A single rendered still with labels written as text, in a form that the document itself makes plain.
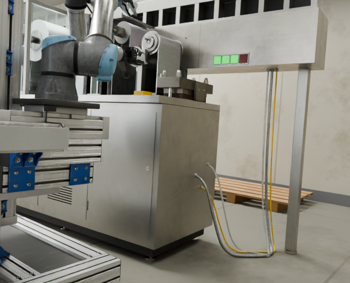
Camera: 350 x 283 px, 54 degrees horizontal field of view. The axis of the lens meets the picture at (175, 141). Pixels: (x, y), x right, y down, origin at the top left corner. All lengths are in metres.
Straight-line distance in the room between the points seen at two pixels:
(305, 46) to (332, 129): 2.09
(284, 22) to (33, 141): 1.59
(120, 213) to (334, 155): 2.71
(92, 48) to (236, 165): 3.49
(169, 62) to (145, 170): 0.77
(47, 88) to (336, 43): 3.43
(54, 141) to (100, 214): 1.05
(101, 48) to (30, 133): 0.42
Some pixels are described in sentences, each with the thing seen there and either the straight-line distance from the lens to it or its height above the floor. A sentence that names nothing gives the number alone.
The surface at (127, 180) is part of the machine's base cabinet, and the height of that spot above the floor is 0.44.
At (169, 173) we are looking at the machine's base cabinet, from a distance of 1.87.
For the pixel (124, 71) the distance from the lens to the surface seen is 1.94.
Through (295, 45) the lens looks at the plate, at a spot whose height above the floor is 1.24.
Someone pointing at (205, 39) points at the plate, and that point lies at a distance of 2.39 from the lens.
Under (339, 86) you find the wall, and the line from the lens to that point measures 4.13.
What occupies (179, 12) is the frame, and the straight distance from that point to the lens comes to 2.58.
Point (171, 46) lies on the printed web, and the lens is 2.30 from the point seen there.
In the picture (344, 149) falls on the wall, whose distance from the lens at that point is 4.07.
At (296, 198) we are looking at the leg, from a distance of 2.27.
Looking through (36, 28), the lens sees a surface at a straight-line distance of 2.88.
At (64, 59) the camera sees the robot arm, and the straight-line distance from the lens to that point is 1.30.
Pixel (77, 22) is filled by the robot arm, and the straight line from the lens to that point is 1.70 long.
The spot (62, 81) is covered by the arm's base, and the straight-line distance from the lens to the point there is 1.29.
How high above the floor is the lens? 0.76
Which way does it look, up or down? 3 degrees down
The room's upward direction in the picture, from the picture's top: 3 degrees clockwise
